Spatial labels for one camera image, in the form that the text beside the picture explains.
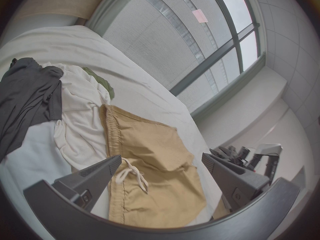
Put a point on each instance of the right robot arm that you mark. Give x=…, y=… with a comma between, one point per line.
x=271, y=167

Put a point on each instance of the green garment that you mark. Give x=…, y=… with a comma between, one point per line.
x=102, y=82

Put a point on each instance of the window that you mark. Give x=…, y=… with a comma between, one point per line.
x=162, y=34

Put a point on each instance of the pale grey garment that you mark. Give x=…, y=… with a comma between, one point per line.
x=32, y=149

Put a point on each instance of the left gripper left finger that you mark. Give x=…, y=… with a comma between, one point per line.
x=85, y=184

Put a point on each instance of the black garment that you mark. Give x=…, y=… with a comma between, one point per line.
x=25, y=96

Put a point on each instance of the tan shorts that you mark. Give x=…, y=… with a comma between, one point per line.
x=150, y=146

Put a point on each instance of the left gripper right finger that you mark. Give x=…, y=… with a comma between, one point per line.
x=236, y=182

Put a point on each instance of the bed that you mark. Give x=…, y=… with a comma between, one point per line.
x=75, y=41

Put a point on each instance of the white garment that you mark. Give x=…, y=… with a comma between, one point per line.
x=80, y=114

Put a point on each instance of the grey-green curtain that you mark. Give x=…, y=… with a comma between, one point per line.
x=105, y=10
x=225, y=94

